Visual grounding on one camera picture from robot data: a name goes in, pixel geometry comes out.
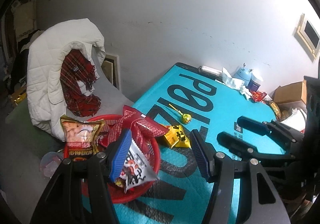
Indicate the yellow lollipop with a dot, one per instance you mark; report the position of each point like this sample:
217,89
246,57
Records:
185,117

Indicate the dark blue white-lid jar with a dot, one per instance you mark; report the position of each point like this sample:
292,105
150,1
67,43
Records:
255,82

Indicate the blue deer humidifier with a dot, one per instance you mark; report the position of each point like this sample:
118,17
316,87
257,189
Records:
244,74

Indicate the white black snack packet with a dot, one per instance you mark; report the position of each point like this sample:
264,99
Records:
136,169

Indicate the gold cereal snack bag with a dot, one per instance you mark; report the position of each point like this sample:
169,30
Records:
81,137

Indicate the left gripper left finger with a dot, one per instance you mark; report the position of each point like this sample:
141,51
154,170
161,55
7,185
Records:
118,154

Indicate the red plaid scarf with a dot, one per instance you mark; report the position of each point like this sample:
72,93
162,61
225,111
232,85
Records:
77,77

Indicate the grey chair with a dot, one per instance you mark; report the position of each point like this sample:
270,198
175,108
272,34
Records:
112,99

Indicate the large red snack bag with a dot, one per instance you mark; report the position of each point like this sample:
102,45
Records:
143,129

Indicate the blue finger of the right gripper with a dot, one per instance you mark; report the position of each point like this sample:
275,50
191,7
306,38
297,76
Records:
280,133
240,148

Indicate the crumpled white tissue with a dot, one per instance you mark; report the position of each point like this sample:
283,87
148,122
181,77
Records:
235,84

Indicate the cardboard box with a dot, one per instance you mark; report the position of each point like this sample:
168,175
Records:
294,92

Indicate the red candy wrapper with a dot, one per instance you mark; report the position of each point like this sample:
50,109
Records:
258,96

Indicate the white remote control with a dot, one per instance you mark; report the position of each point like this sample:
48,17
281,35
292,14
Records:
209,70

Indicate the wall intercom panel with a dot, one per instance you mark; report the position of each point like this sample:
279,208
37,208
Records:
308,37

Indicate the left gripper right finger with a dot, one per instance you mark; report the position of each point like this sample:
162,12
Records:
204,155

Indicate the white quilted jacket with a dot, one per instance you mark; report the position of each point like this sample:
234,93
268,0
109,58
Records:
46,103

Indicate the yellow snack bag at edge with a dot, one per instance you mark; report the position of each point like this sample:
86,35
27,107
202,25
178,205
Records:
275,109

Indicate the yellow snack packet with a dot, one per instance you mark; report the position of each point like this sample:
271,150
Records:
176,137

